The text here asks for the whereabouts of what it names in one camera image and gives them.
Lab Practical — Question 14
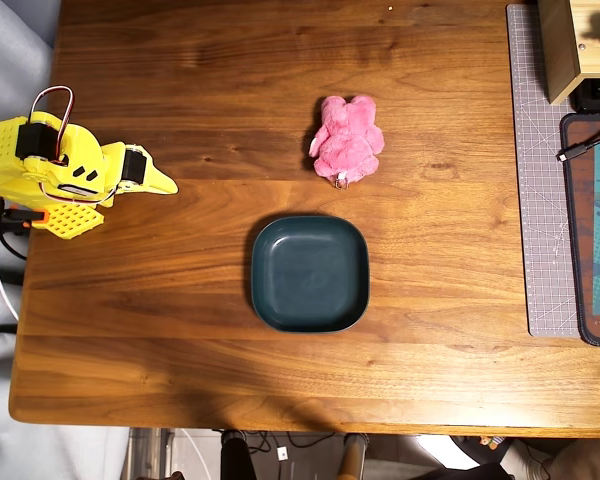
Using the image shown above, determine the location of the grey metal rack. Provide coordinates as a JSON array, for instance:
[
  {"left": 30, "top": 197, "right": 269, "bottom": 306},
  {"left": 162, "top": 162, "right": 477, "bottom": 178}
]
[{"left": 128, "top": 427, "right": 177, "bottom": 480}]

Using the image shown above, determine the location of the black pole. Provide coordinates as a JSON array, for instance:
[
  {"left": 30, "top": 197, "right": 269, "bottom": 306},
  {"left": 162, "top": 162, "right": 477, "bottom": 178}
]
[{"left": 220, "top": 430, "right": 257, "bottom": 480}]

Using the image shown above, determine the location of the yellow gripper black servo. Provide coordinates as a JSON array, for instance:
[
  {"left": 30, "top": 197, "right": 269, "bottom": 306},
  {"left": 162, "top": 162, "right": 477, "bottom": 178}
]
[{"left": 101, "top": 141, "right": 179, "bottom": 198}]

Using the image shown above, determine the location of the black power cable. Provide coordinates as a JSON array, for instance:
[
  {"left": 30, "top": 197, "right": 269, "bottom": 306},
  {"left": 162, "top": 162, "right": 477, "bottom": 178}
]
[{"left": 0, "top": 228, "right": 29, "bottom": 261}]

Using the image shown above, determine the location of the dark teal square plate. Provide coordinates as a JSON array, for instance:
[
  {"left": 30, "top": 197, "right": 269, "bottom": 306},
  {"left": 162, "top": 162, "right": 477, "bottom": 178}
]
[{"left": 250, "top": 214, "right": 371, "bottom": 335}]

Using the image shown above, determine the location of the dark printed mouse pad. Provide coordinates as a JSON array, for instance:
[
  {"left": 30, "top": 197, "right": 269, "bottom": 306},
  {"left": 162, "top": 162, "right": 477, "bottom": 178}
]
[{"left": 559, "top": 112, "right": 600, "bottom": 347}]

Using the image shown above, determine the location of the pink plush strawberry bear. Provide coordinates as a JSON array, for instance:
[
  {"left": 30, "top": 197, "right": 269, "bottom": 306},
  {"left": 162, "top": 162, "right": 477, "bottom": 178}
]
[{"left": 308, "top": 94, "right": 385, "bottom": 191}]

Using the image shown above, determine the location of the black orange table clamp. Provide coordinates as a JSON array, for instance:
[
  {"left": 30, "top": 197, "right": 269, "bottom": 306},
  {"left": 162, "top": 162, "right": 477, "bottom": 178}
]
[{"left": 0, "top": 197, "right": 50, "bottom": 236}]

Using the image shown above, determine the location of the thin black floor cable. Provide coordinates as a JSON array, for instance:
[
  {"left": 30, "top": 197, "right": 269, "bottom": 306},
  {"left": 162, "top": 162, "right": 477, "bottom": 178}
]
[{"left": 243, "top": 431, "right": 337, "bottom": 457}]

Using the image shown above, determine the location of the black usb cable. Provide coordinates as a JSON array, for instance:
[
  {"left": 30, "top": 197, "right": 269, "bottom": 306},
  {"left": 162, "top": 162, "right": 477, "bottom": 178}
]
[{"left": 555, "top": 127, "right": 600, "bottom": 164}]

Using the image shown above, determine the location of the yellow robot base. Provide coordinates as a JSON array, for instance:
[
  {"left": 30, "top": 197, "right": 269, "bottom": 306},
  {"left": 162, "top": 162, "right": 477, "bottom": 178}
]
[{"left": 28, "top": 201, "right": 106, "bottom": 242}]

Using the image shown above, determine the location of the grey cutting mat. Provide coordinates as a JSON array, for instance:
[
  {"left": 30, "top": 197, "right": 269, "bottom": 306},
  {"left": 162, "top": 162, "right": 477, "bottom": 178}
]
[{"left": 505, "top": 3, "right": 581, "bottom": 339}]

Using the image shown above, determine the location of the light wooden box stand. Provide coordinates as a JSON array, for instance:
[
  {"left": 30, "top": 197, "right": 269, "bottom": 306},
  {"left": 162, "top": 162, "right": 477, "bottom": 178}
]
[{"left": 537, "top": 0, "right": 600, "bottom": 106}]

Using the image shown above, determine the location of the red white servo cable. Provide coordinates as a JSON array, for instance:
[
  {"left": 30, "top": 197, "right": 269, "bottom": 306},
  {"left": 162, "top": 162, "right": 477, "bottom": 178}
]
[
  {"left": 28, "top": 85, "right": 75, "bottom": 166},
  {"left": 38, "top": 182, "right": 124, "bottom": 207}
]

